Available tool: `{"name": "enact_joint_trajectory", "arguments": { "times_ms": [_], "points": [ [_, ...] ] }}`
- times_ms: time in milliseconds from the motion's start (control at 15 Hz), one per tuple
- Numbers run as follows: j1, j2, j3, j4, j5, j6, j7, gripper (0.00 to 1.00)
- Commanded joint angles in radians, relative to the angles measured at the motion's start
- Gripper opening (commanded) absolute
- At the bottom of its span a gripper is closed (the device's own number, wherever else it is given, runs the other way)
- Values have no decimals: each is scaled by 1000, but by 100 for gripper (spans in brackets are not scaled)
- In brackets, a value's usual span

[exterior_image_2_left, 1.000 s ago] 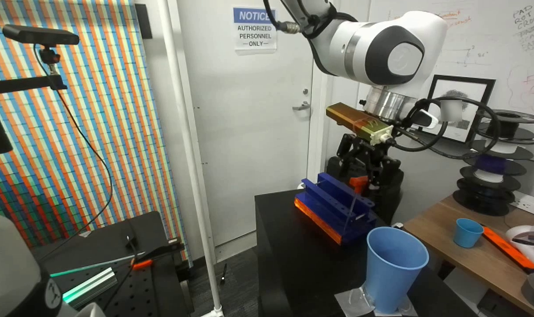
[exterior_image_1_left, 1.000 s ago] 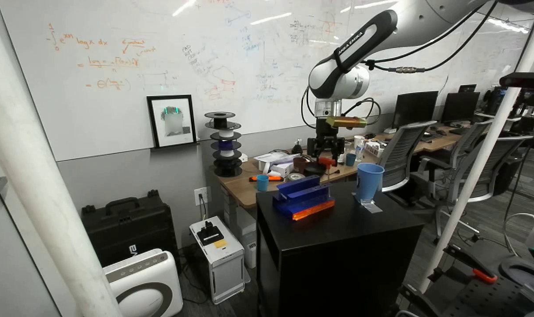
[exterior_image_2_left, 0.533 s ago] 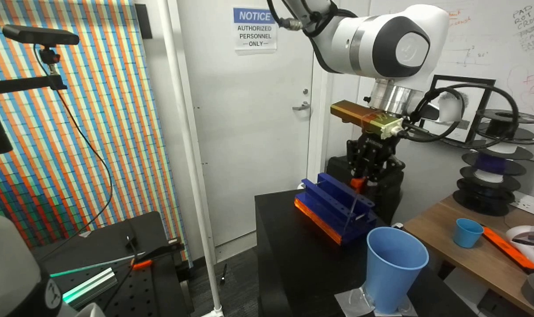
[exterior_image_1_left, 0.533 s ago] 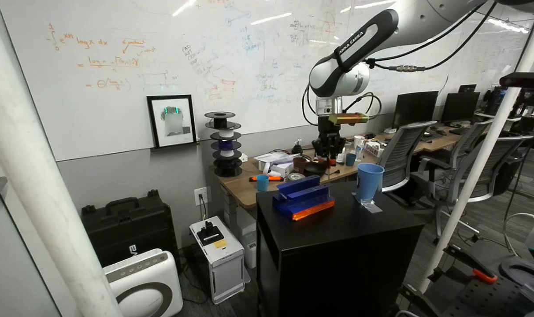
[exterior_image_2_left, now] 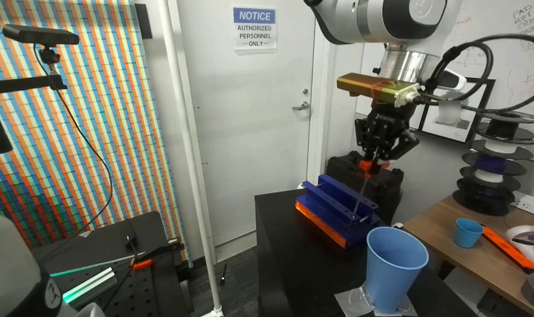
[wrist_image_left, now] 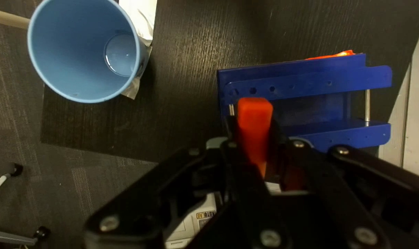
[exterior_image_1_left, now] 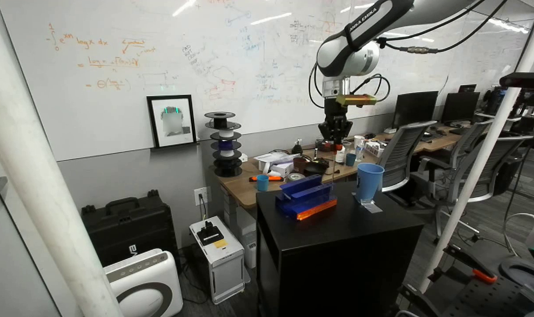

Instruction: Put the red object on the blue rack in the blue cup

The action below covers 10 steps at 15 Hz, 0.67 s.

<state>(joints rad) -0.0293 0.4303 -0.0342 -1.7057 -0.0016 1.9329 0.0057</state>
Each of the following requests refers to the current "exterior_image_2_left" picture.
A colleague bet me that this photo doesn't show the large light blue cup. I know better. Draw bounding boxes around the large light blue cup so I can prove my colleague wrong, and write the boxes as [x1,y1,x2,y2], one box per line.
[364,225,433,315]

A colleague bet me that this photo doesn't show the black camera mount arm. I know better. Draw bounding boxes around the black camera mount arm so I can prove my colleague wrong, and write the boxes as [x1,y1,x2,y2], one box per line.
[0,74,69,97]

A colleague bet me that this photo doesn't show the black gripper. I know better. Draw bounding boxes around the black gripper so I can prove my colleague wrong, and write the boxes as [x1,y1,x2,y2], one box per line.
[355,105,424,169]

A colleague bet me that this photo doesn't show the long black cable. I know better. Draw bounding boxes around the long black cable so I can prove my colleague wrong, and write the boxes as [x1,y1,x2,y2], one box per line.
[431,31,534,116]

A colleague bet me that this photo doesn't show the thin black camera cable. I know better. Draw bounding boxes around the thin black camera cable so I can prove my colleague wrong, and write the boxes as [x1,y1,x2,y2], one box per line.
[32,44,117,237]

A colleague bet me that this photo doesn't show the grey cup base plate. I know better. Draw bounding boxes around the grey cup base plate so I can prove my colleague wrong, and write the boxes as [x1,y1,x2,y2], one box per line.
[334,285,420,317]

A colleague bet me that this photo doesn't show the framed portrait picture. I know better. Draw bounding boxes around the framed portrait picture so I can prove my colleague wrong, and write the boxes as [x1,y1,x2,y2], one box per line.
[418,77,498,146]

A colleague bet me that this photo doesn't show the white door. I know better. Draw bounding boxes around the white door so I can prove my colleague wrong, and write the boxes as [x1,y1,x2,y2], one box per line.
[177,0,320,250]

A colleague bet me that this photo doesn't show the silver door handle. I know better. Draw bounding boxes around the silver door handle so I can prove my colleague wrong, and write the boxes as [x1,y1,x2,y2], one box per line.
[292,86,314,114]

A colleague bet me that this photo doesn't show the small orange piece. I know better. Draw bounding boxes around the small orange piece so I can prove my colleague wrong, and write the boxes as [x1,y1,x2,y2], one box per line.
[131,259,156,273]

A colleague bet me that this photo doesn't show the small red object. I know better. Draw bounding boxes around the small red object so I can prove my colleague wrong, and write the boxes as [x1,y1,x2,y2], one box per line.
[351,156,380,225]

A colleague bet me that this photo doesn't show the short black looped cable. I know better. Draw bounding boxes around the short black looped cable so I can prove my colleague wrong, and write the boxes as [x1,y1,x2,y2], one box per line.
[418,40,496,109]

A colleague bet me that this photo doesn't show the stack of filament spools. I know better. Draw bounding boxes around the stack of filament spools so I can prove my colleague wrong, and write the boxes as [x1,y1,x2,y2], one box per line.
[454,109,534,216]

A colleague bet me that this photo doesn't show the white power strip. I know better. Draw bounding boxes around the white power strip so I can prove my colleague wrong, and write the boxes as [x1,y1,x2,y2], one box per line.
[515,192,534,220]

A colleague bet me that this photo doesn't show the multicolour striped backdrop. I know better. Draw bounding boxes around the multicolour striped backdrop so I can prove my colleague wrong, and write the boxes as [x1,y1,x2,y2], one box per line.
[0,0,188,250]

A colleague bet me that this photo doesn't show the gold wrist camera bar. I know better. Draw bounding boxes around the gold wrist camera bar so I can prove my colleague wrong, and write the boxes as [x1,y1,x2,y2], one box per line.
[336,70,425,109]

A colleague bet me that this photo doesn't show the white handheld device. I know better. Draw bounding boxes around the white handheld device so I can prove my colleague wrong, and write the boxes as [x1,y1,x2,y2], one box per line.
[505,220,534,273]

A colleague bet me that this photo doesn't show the thin green lit bar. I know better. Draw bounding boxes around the thin green lit bar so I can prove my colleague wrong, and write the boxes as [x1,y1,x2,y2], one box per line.
[48,253,138,280]

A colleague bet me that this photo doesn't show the blue notice sign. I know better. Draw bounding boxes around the blue notice sign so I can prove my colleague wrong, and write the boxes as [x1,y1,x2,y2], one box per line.
[232,5,279,53]

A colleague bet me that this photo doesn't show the orange flat tool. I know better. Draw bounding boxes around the orange flat tool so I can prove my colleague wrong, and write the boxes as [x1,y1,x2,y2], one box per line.
[482,225,534,273]

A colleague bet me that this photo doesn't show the small blue cup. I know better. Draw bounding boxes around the small blue cup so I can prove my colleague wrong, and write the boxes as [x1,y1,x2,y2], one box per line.
[452,216,487,250]

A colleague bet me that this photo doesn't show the black perforated breadboard table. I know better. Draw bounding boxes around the black perforated breadboard table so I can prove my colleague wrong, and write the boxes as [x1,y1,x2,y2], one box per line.
[32,209,196,317]

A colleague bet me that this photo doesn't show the wooden table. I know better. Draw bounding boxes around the wooden table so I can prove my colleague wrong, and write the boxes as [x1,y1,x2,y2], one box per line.
[403,195,534,317]

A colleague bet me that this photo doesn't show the white PVC pole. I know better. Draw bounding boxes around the white PVC pole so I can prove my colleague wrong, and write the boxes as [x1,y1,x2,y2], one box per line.
[159,0,226,317]

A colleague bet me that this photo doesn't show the blue rack with orange edge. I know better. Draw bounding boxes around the blue rack with orange edge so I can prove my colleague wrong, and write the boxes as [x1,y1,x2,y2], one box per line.
[293,172,383,250]

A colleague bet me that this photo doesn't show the white rounded machine base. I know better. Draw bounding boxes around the white rounded machine base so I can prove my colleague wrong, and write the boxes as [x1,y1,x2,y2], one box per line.
[0,211,47,317]

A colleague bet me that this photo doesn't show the black camera bar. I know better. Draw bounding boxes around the black camera bar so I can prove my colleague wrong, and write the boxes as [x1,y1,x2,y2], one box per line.
[0,23,82,47]

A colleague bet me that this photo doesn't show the black case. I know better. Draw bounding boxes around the black case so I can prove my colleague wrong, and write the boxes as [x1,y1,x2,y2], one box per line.
[325,149,408,225]

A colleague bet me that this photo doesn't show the whiteboard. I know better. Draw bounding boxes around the whiteboard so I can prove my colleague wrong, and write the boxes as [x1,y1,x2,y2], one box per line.
[452,0,534,114]

